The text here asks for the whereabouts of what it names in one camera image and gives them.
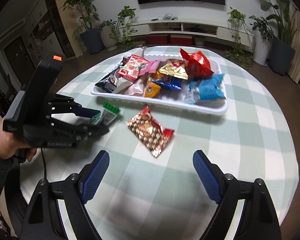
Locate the red gold checked snack packet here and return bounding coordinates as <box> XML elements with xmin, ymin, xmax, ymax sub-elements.
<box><xmin>126</xmin><ymin>105</ymin><xmax>175</xmax><ymax>158</ymax></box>

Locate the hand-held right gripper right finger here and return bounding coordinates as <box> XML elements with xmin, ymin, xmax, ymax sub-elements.
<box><xmin>192</xmin><ymin>149</ymin><xmax>282</xmax><ymax>240</ymax></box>

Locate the hanging vine plant on cabinet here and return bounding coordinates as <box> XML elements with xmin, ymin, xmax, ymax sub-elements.
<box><xmin>224</xmin><ymin>6</ymin><xmax>255</xmax><ymax>68</ymax></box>

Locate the person's left hand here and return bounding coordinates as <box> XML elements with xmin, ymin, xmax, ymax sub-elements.
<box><xmin>0</xmin><ymin>129</ymin><xmax>38</xmax><ymax>163</ymax></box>

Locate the bushy plant tall white pot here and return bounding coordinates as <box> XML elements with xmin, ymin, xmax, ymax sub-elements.
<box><xmin>250</xmin><ymin>15</ymin><xmax>275</xmax><ymax>67</ymax></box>

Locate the red storage box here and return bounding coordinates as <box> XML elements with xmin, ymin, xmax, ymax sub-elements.
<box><xmin>170</xmin><ymin>35</ymin><xmax>193</xmax><ymax>45</ymax></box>
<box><xmin>147</xmin><ymin>35</ymin><xmax>168</xmax><ymax>44</ymax></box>

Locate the green white checked tablecloth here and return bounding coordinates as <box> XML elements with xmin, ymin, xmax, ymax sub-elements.
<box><xmin>20</xmin><ymin>44</ymin><xmax>299</xmax><ymax>240</ymax></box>

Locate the small pink snack packet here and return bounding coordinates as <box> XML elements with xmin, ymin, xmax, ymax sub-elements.
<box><xmin>139</xmin><ymin>60</ymin><xmax>161</xmax><ymax>76</ymax></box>

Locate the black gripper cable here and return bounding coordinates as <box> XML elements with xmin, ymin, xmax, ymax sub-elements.
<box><xmin>40</xmin><ymin>147</ymin><xmax>48</xmax><ymax>180</ymax></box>

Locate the trailing vine plant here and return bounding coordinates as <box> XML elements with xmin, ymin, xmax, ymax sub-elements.
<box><xmin>110</xmin><ymin>5</ymin><xmax>138</xmax><ymax>53</ymax></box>

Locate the dark wall cabinet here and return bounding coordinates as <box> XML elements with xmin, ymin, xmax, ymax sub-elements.
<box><xmin>0</xmin><ymin>0</ymin><xmax>73</xmax><ymax>105</ymax></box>

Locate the pale pink snack packet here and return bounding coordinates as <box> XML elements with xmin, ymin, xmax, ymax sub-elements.
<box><xmin>124</xmin><ymin>76</ymin><xmax>148</xmax><ymax>97</ymax></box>

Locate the dark blue snack packet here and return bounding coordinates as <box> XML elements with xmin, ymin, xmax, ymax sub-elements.
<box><xmin>151</xmin><ymin>75</ymin><xmax>182</xmax><ymax>92</ymax></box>

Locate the blue and white snack packet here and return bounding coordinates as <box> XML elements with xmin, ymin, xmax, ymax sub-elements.
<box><xmin>184</xmin><ymin>74</ymin><xmax>226</xmax><ymax>105</ymax></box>

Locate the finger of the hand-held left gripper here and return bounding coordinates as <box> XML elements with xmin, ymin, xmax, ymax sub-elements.
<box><xmin>49</xmin><ymin>96</ymin><xmax>102</xmax><ymax>118</ymax></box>
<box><xmin>50</xmin><ymin>116</ymin><xmax>110</xmax><ymax>142</ymax></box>

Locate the black snack packet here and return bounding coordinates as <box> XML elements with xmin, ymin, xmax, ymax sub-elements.
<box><xmin>94</xmin><ymin>70</ymin><xmax>119</xmax><ymax>93</ymax></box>

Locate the red white strawberry snack packet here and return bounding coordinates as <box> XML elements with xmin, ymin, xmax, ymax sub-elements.
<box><xmin>118</xmin><ymin>54</ymin><xmax>150</xmax><ymax>80</ymax></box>

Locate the shiny red snack packet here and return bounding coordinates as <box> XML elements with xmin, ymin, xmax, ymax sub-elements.
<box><xmin>180</xmin><ymin>48</ymin><xmax>214</xmax><ymax>78</ymax></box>

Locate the white plastic tray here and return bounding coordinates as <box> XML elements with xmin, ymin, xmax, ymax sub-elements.
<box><xmin>91</xmin><ymin>52</ymin><xmax>229</xmax><ymax>116</ymax></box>

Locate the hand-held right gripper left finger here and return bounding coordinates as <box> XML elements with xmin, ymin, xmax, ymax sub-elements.
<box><xmin>20</xmin><ymin>150</ymin><xmax>110</xmax><ymax>240</ymax></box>

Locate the green white snack packet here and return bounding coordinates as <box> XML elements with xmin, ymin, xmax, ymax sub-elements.
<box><xmin>89</xmin><ymin>101</ymin><xmax>120</xmax><ymax>127</ymax></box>

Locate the tall broadleaf plant dark pot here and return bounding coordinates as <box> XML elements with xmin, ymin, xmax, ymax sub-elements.
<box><xmin>247</xmin><ymin>0</ymin><xmax>297</xmax><ymax>75</ymax></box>

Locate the leafy tree plant dark pot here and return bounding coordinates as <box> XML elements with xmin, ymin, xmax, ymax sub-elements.
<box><xmin>60</xmin><ymin>0</ymin><xmax>105</xmax><ymax>55</ymax></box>

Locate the orange snack packet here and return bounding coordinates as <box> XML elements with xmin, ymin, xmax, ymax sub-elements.
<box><xmin>144</xmin><ymin>76</ymin><xmax>162</xmax><ymax>98</ymax></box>

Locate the tangle of cables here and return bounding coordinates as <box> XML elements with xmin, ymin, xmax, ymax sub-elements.
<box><xmin>151</xmin><ymin>14</ymin><xmax>178</xmax><ymax>22</ymax></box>

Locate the white television cabinet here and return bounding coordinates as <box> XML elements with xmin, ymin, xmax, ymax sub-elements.
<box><xmin>119</xmin><ymin>19</ymin><xmax>255</xmax><ymax>49</ymax></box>

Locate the small plant white round pot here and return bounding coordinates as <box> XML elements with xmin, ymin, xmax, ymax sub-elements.
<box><xmin>99</xmin><ymin>20</ymin><xmax>118</xmax><ymax>50</ymax></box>

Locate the beige curtain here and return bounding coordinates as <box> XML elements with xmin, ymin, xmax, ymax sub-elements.
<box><xmin>287</xmin><ymin>5</ymin><xmax>300</xmax><ymax>83</ymax></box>

